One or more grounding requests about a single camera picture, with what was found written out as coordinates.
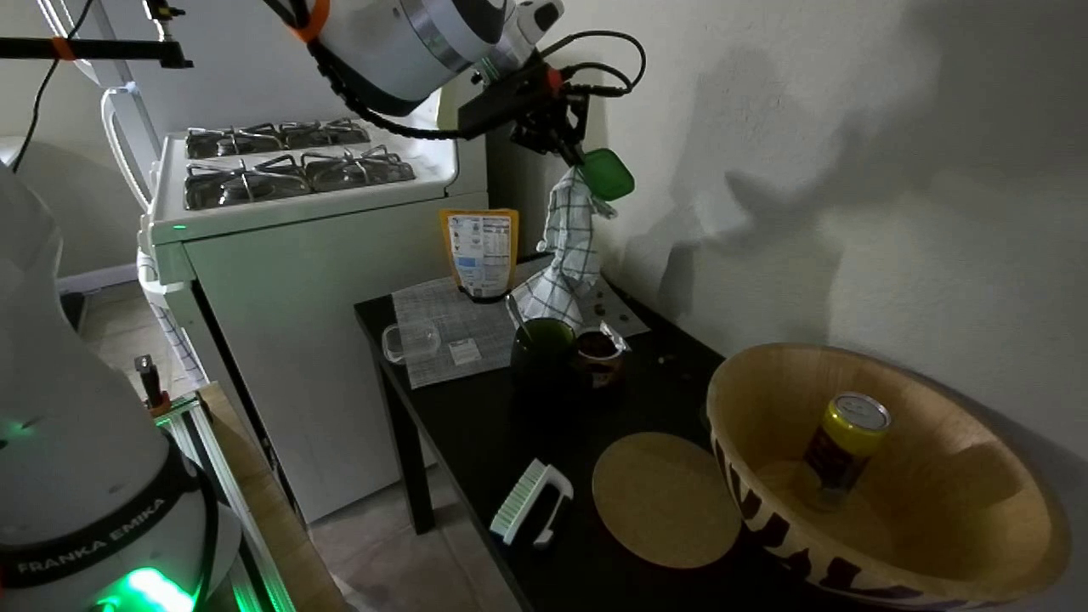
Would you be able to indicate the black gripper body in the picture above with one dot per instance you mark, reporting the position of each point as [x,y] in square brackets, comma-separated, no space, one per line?
[513,97]

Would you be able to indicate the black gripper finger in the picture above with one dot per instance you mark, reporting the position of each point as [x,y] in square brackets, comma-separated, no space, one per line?
[549,138]
[587,138]

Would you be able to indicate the small green plastic piece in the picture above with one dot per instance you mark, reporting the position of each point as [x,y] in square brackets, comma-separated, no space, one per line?
[608,173]

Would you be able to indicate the white checkered towel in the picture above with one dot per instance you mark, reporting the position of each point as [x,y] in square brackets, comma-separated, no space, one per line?
[565,255]

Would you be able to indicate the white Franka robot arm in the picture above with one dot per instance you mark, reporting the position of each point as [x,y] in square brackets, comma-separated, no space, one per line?
[80,453]

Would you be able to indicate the zebra patterned wooden bowl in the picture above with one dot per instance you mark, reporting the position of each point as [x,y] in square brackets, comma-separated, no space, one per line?
[904,532]

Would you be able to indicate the orange snack pouch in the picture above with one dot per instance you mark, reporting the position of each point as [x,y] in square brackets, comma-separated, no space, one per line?
[480,255]

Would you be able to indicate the grey woven placemat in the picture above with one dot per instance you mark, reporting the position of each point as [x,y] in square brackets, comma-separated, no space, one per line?
[454,318]

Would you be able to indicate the small green cup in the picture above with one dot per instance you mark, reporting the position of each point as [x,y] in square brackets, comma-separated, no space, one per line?
[597,358]

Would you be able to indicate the dark green cup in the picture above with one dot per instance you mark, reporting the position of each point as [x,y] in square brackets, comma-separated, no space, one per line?
[544,358]

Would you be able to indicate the black stove grate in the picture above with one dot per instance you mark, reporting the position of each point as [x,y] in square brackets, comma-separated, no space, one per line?
[300,173]
[275,138]

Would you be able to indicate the small pale square piece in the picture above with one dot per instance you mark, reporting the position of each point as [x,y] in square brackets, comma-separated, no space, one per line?
[464,350]

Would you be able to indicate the clear plastic container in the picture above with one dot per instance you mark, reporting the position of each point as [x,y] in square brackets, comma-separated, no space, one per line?
[409,341]

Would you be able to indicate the black side table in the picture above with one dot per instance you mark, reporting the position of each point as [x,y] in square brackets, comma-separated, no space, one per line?
[486,444]

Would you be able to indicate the white stove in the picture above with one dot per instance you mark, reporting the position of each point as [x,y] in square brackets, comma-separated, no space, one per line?
[292,341]

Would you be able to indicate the round cork coaster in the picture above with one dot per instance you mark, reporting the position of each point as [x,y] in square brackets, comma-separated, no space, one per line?
[665,497]

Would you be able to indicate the yellow lidded jar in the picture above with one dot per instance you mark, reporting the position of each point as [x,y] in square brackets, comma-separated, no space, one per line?
[849,444]

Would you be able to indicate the wooden robot mounting table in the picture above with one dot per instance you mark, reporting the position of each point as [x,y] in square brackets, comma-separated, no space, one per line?
[265,497]

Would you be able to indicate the dark cylindrical knob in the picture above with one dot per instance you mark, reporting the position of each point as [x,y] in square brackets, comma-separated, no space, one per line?
[152,384]

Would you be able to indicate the green lit metal rail frame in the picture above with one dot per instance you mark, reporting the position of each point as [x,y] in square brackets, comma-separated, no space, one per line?
[221,511]

